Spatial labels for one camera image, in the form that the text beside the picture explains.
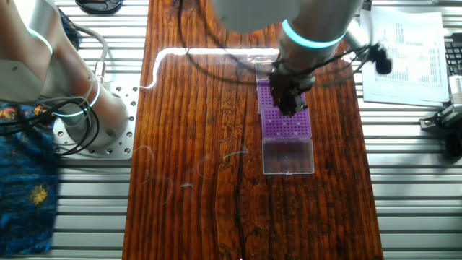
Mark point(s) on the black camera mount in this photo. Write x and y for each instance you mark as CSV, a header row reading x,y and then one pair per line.
x,y
454,146

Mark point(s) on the purple pipette tip box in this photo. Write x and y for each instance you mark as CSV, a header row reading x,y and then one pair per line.
x,y
274,124
264,97

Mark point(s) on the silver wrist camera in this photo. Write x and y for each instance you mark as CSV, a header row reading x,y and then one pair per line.
x,y
355,39

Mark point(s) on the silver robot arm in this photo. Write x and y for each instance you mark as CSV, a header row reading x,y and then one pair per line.
x,y
32,54

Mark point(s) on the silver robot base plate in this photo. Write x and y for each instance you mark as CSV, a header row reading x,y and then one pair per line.
x,y
124,150

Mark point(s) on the black keyboard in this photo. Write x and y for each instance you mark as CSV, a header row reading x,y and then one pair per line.
x,y
455,57

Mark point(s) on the printed white paper sheet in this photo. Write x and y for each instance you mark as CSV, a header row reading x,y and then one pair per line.
x,y
415,90

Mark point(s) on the brown wooden board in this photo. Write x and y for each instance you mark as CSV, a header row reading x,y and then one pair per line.
x,y
187,144

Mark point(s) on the blue starry patterned cloth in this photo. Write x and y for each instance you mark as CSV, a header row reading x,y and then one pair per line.
x,y
25,202

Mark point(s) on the white ribbed block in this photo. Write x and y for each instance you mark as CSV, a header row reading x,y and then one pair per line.
x,y
456,90

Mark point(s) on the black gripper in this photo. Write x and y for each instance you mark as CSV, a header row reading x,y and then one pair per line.
x,y
287,86

